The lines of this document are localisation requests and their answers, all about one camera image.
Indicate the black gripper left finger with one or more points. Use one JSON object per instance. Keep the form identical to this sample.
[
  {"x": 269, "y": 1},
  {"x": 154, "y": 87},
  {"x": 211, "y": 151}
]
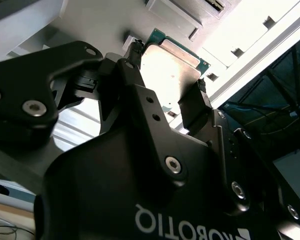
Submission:
[{"x": 20, "y": 82}]

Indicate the silver CPU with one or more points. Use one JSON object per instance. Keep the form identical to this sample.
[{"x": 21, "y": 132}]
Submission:
[{"x": 165, "y": 70}]

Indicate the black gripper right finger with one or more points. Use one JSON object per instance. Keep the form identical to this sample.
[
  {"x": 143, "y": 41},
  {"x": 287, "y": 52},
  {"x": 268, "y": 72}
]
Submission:
[{"x": 217, "y": 140}]

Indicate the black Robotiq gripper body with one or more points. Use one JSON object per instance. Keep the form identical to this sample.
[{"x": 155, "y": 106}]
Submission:
[{"x": 102, "y": 187}]

